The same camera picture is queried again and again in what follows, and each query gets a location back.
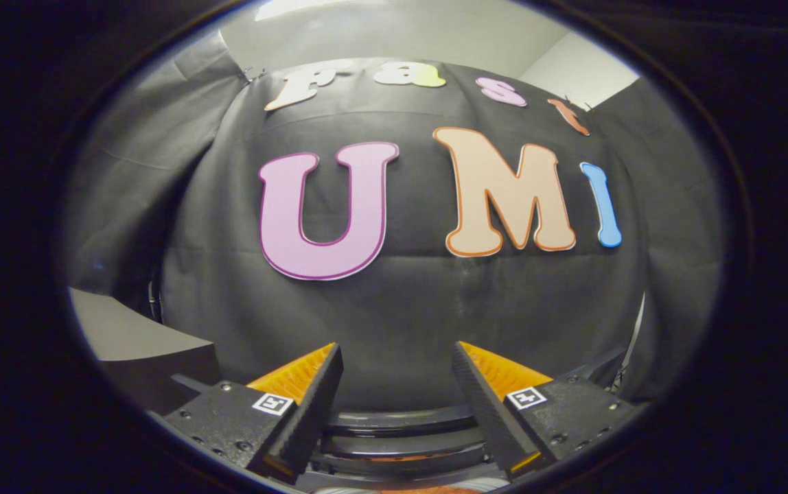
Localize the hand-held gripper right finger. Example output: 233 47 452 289
451 341 642 480

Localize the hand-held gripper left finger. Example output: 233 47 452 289
149 343 345 485

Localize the black backdrop cloth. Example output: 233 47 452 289
65 31 723 414

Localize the thin stand with cables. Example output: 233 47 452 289
612 292 646 393

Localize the beige cabinet with dark frame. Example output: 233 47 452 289
68 288 220 414

